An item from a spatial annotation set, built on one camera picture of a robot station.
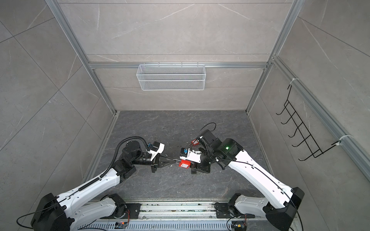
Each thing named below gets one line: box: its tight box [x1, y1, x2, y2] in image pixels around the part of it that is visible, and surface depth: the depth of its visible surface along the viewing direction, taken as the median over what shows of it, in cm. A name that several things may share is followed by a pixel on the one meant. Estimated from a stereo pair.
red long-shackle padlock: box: [172, 158, 192, 169], surface depth 65 cm
